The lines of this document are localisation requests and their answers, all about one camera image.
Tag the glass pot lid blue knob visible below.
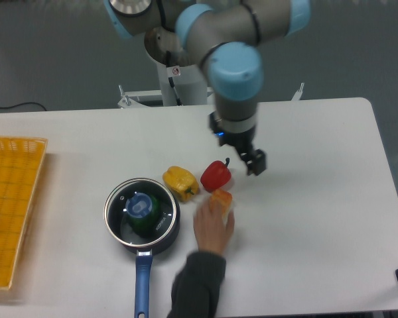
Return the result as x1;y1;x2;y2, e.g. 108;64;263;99
103;177;181;248

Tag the yellow woven basket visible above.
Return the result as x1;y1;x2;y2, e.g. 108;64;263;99
0;136;48;290

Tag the dark grey sleeved forearm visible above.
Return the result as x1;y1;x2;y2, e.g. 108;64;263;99
167;251;226;317

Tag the red bell pepper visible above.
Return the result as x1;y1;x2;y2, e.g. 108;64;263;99
200;158;232;192

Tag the black floor cable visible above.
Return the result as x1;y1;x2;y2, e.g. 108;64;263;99
0;101;48;111

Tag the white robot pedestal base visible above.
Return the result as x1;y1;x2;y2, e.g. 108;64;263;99
117;26;220;109

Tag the person's bare hand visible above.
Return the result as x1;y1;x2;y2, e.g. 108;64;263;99
193;198;235;256

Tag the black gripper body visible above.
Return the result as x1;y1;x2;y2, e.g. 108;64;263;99
209;112;259;159

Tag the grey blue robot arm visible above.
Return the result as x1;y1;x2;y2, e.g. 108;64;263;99
104;1;311;175

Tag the green bell pepper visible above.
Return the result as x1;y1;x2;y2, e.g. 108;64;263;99
125;192;163;237

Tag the dark pot blue handle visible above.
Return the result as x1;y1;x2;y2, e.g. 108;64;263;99
106;180;181;318

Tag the yellow bell pepper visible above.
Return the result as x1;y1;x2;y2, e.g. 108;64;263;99
163;166;199;202

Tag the orange bread loaf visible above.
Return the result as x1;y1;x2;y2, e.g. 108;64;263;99
209;189;233;221

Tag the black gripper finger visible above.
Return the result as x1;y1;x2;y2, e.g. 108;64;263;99
240;149;267;176

